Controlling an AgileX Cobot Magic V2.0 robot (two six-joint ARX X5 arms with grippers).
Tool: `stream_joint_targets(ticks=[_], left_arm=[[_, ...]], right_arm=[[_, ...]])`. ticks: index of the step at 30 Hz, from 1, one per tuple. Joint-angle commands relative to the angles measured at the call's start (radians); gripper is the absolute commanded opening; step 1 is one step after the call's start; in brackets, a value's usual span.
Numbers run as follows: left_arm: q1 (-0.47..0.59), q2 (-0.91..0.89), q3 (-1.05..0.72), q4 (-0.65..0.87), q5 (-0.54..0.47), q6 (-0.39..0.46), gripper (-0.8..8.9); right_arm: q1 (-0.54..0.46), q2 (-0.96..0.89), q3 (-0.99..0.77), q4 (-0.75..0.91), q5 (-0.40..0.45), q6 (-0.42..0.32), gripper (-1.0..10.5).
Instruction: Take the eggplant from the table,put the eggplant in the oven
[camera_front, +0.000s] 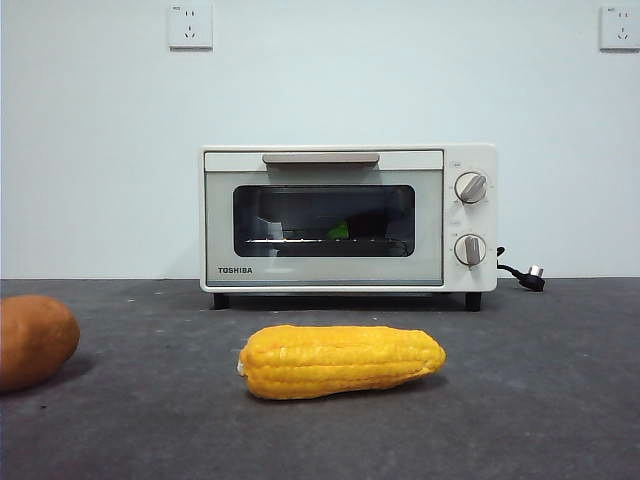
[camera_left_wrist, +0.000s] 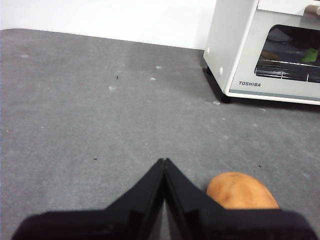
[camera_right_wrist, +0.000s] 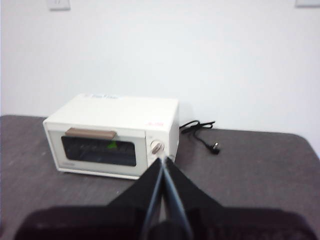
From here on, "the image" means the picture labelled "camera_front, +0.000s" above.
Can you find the purple eggplant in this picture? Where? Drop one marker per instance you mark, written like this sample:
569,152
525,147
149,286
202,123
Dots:
367,224

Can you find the white oven knob, beige grip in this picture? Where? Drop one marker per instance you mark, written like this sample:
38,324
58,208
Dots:
470,249
471,186

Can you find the white toaster oven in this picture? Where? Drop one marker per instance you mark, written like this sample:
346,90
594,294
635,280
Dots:
475,220

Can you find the yellow corn cob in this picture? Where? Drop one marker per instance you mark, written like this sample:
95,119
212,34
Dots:
340,360

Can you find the orange-brown sweet potato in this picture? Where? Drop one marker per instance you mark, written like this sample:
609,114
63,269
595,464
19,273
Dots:
30,340

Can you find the white wall socket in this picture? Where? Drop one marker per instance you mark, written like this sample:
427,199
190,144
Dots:
620,27
190,26

